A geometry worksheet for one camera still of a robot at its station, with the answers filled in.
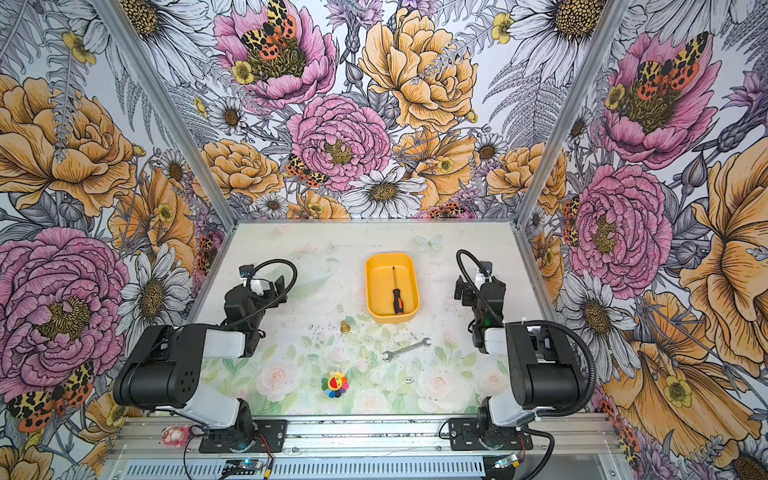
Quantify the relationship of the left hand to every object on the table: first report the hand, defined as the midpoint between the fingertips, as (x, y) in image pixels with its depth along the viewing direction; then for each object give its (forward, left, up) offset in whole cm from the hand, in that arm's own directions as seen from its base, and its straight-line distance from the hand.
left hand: (269, 285), depth 94 cm
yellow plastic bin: (+4, -34, -7) cm, 35 cm away
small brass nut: (-11, -24, -6) cm, 27 cm away
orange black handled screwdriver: (-3, -40, -5) cm, 41 cm away
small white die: (-27, -42, -7) cm, 50 cm away
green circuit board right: (-45, -65, -7) cm, 80 cm away
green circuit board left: (-45, -2, -8) cm, 46 cm away
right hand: (-1, -64, +1) cm, 64 cm away
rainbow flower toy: (-28, -22, -6) cm, 36 cm away
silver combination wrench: (-20, -37, -7) cm, 42 cm away
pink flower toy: (-39, +14, -4) cm, 42 cm away
